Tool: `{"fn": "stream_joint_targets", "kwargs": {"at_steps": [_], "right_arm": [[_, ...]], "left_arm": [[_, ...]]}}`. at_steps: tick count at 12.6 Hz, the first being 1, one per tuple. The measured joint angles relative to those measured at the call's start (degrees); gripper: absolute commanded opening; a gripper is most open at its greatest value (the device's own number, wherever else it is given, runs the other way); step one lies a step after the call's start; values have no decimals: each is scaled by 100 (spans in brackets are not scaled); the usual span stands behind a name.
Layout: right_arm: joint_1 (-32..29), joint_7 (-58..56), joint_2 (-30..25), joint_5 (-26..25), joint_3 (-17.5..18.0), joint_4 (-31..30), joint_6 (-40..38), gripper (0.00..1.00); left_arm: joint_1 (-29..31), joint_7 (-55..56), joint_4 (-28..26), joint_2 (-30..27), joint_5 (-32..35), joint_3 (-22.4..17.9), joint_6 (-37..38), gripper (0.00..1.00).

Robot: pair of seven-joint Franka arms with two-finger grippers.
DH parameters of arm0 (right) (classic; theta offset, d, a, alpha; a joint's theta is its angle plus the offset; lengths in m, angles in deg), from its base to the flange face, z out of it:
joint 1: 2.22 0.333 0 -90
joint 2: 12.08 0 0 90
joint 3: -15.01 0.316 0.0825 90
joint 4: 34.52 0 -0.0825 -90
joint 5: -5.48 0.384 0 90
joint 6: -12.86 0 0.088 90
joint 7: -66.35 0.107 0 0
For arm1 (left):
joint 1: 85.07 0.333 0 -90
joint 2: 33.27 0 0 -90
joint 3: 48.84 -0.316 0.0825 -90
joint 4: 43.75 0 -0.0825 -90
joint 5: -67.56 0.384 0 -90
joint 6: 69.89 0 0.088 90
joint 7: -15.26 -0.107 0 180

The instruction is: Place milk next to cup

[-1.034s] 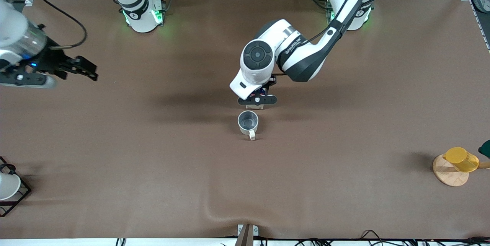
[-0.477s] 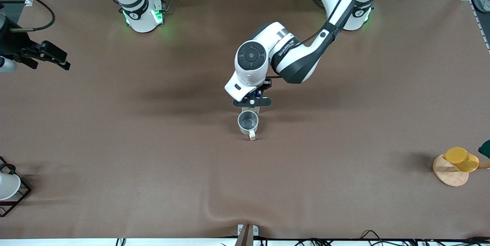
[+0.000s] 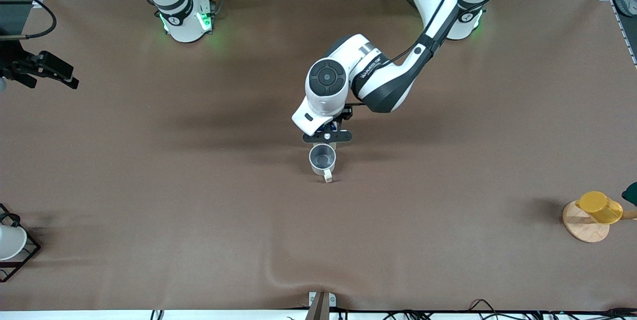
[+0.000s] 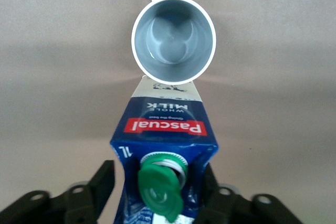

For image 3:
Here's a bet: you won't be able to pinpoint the cream mug with grey inside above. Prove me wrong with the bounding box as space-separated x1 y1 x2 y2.
309 143 337 184

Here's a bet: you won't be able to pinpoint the white cup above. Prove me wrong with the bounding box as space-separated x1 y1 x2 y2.
0 224 27 261

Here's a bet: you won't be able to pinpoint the round wooden cup stand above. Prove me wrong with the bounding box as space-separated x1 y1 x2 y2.
562 201 637 243

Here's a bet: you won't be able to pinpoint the yellow cup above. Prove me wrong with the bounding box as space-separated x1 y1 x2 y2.
576 191 624 224

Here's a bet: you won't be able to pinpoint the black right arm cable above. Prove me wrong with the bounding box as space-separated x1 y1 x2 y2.
0 0 57 42

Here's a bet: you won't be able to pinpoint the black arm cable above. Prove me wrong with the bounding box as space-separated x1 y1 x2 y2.
0 0 57 42
386 0 514 66

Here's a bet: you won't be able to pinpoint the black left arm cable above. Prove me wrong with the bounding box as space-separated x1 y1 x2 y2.
386 0 514 66

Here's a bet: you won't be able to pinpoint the black wire rack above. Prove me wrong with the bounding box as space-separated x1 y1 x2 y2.
0 204 42 283

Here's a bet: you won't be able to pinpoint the black floor cables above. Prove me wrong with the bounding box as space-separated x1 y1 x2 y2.
383 299 637 320

